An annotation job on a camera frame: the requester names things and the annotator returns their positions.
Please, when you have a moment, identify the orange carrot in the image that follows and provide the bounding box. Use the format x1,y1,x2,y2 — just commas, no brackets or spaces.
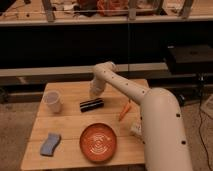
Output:
119,102,131,121

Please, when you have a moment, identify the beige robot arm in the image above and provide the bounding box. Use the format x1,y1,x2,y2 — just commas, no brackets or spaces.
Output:
90,61,193,171

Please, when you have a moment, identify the black hanging cable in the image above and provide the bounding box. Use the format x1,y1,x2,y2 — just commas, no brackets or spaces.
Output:
197,73,213,164

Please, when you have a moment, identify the black striped eraser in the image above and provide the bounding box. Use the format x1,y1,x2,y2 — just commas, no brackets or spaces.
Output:
80,98,104,112

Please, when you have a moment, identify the blue sponge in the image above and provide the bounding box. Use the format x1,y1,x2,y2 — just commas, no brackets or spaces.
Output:
40,133,61,157

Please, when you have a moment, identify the orange ridged plate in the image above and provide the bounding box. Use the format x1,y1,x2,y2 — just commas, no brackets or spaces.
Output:
79,123,117,163

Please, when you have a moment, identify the wooden table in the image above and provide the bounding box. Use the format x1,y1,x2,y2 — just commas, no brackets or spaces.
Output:
21,81,145,171

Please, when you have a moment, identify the translucent plastic cup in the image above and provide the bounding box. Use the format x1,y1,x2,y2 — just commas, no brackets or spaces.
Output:
42,90,62,113

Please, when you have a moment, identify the beige patterned can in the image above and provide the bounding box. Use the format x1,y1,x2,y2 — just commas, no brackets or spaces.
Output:
130,122,142,138

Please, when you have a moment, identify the beige rounded end effector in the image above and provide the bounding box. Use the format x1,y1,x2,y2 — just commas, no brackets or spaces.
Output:
89,78,106,99

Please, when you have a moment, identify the black box on stand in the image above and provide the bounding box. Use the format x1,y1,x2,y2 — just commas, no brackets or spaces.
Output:
166,45,213,74

